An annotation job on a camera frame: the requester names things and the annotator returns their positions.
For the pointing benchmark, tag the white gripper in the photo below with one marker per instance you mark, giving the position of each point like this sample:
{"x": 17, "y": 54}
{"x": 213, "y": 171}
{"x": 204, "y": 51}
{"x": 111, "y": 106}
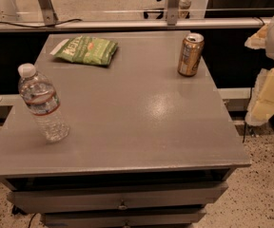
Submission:
{"x": 261, "y": 108}

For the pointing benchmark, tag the green jalapeno chip bag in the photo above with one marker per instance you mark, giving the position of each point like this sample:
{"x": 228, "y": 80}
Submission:
{"x": 86, "y": 50}

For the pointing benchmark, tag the clear plastic water bottle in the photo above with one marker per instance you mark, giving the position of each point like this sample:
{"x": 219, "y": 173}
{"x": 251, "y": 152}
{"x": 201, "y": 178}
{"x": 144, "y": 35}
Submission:
{"x": 43, "y": 102}

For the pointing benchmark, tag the gold soda can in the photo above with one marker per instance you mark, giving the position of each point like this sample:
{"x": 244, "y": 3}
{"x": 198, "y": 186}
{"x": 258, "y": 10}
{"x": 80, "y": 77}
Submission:
{"x": 191, "y": 51}

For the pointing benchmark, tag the grey drawer cabinet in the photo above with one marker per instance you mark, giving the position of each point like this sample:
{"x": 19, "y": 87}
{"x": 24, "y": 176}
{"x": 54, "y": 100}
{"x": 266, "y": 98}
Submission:
{"x": 135, "y": 122}

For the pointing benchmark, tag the lower grey drawer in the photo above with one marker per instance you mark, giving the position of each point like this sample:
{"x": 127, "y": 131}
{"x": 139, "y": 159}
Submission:
{"x": 124, "y": 219}

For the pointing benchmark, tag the grey drawer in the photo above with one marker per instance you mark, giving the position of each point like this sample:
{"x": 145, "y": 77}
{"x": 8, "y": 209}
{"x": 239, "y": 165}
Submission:
{"x": 124, "y": 219}
{"x": 118, "y": 198}

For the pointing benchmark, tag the upper grey drawer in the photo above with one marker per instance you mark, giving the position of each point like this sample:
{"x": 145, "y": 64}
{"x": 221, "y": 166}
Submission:
{"x": 118, "y": 198}

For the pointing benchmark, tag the metal frame rail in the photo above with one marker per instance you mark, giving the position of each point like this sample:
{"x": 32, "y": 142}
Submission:
{"x": 79, "y": 25}

